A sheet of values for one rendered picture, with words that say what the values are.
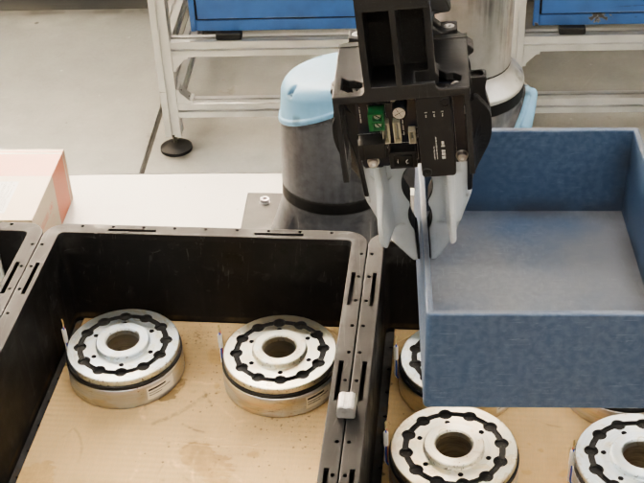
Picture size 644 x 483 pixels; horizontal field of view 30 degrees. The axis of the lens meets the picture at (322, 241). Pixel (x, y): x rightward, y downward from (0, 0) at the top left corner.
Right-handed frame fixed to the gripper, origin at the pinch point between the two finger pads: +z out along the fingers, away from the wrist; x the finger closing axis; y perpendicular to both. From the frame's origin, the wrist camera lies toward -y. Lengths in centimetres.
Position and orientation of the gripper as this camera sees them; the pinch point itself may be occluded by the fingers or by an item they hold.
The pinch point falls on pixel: (423, 232)
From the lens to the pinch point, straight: 74.8
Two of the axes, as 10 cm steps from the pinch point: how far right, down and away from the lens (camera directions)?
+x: 9.9, -0.6, -1.4
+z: 1.3, 8.1, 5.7
